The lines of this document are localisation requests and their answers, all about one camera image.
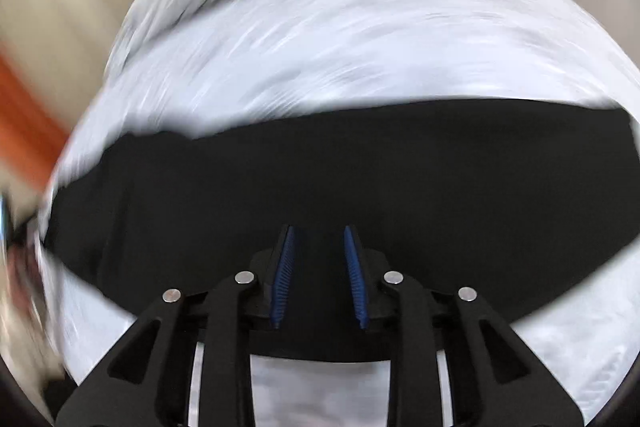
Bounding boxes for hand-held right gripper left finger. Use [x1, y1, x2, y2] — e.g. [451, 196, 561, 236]
[55, 223, 302, 427]

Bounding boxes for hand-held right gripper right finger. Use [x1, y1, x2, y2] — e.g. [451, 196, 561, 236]
[343, 224, 587, 427]

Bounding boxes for black pants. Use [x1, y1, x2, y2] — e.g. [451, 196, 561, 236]
[37, 98, 640, 363]

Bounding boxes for butterfly printed bed sheet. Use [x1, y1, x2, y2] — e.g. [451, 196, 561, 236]
[30, 0, 640, 427]

